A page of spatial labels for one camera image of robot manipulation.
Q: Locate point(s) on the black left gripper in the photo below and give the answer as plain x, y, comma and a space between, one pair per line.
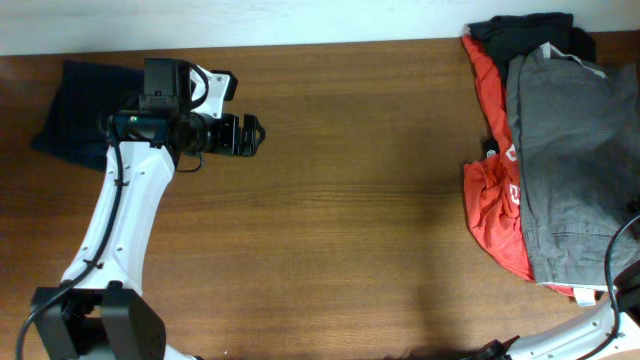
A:
229, 140

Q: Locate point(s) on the grey shorts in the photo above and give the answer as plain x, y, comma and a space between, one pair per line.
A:
575, 128

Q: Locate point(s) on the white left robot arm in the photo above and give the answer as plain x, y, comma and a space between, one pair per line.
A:
98, 311

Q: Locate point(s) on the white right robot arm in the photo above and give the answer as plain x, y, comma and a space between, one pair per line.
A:
592, 335

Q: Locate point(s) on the folded navy blue shorts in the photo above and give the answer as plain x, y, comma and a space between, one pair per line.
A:
74, 129

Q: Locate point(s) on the red t-shirt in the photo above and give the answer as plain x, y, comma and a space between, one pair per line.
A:
492, 185

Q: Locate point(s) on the black t-shirt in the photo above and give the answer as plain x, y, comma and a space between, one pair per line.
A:
505, 37

